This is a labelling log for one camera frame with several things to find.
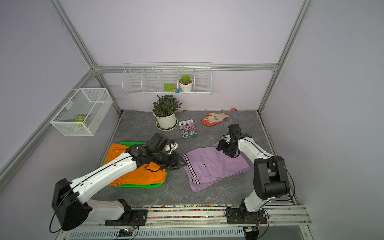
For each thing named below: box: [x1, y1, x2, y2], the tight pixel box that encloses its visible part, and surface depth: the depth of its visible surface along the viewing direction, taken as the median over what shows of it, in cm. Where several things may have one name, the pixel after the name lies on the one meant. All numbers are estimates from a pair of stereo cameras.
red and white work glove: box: [201, 112, 230, 127], surface depth 118 cm
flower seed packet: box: [178, 119, 199, 139], surface depth 111 cm
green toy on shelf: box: [163, 84, 181, 94], surface depth 103 cm
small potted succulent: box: [178, 74, 194, 93], surface depth 93 cm
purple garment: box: [182, 141, 251, 192], surface depth 89 cm
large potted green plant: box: [152, 94, 182, 132], surface depth 101 cm
